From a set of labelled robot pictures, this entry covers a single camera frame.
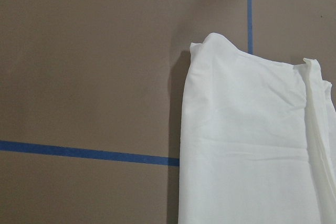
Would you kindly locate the white long-sleeve printed shirt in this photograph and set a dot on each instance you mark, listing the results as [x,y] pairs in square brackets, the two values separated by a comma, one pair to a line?
[257,139]

